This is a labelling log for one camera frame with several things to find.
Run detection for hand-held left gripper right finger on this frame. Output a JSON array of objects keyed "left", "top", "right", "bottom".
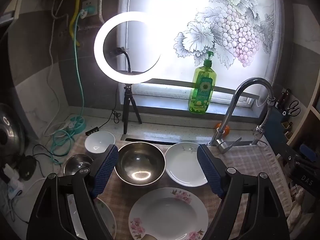
[{"left": 197, "top": 144, "right": 290, "bottom": 240}]

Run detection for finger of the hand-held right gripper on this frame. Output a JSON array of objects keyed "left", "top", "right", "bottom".
[{"left": 282, "top": 144, "right": 320, "bottom": 170}]

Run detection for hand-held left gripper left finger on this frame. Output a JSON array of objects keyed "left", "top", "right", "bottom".
[{"left": 26, "top": 144, "right": 119, "bottom": 240}]

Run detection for white plate with grey sprig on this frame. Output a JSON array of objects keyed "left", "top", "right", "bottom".
[{"left": 164, "top": 142, "right": 209, "bottom": 187}]

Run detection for small red steel bowl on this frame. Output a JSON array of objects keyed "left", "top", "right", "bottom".
[{"left": 63, "top": 154, "right": 94, "bottom": 177}]

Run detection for white ceramic bowl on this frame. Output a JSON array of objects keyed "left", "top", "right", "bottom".
[{"left": 84, "top": 131, "right": 116, "bottom": 155}]

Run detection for large steel bowl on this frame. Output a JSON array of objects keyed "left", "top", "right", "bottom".
[{"left": 114, "top": 142, "right": 166, "bottom": 186}]

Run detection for yellow floral plate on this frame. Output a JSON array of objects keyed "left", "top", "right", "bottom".
[{"left": 67, "top": 194, "right": 117, "bottom": 240}]

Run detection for pink floral plate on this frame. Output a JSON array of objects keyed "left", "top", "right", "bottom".
[{"left": 128, "top": 187, "right": 209, "bottom": 240}]

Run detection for person's right hand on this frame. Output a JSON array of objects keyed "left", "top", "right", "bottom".
[{"left": 287, "top": 187, "right": 308, "bottom": 230}]

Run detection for pink plaid cloth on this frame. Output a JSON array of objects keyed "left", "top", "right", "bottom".
[{"left": 75, "top": 132, "right": 294, "bottom": 240}]

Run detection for wooden shelf unit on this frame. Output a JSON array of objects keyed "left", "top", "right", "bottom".
[{"left": 286, "top": 75, "right": 320, "bottom": 150}]

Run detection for orange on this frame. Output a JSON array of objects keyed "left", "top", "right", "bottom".
[{"left": 215, "top": 122, "right": 230, "bottom": 138}]

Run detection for scissors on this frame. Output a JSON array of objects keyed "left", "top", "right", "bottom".
[{"left": 286, "top": 100, "right": 301, "bottom": 117}]

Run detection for teal round power strip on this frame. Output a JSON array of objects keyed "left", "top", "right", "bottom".
[{"left": 65, "top": 115, "right": 87, "bottom": 133}]

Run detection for black tripod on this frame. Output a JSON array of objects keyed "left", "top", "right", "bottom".
[{"left": 122, "top": 84, "right": 142, "bottom": 135}]

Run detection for black round dish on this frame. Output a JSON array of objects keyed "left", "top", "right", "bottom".
[{"left": 19, "top": 155, "right": 38, "bottom": 180}]

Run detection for green dish soap bottle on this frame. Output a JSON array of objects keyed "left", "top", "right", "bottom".
[{"left": 189, "top": 51, "right": 217, "bottom": 114}]

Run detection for chrome faucet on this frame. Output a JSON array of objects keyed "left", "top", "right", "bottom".
[{"left": 209, "top": 77, "right": 276, "bottom": 155}]

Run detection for white power adapter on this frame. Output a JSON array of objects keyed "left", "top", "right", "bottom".
[{"left": 4, "top": 165, "right": 24, "bottom": 184}]

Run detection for steel pot lid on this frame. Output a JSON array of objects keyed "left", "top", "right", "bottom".
[{"left": 0, "top": 102, "right": 25, "bottom": 160}]

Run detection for ring light cable with remote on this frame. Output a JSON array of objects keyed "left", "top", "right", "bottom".
[{"left": 86, "top": 110, "right": 122, "bottom": 137}]

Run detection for black cable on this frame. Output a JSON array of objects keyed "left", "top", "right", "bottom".
[{"left": 32, "top": 143, "right": 63, "bottom": 166}]

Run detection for thick white cable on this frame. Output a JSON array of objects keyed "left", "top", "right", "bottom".
[{"left": 14, "top": 176, "right": 49, "bottom": 199}]

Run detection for teal cable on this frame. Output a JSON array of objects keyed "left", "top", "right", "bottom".
[{"left": 50, "top": 10, "right": 87, "bottom": 165}]

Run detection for thin white cable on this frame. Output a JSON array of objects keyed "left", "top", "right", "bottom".
[{"left": 43, "top": 0, "right": 68, "bottom": 137}]

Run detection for yellow hose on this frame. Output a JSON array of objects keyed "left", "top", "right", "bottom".
[{"left": 69, "top": 0, "right": 82, "bottom": 47}]

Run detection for wall socket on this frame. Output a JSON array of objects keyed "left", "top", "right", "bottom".
[{"left": 82, "top": 0, "right": 97, "bottom": 18}]

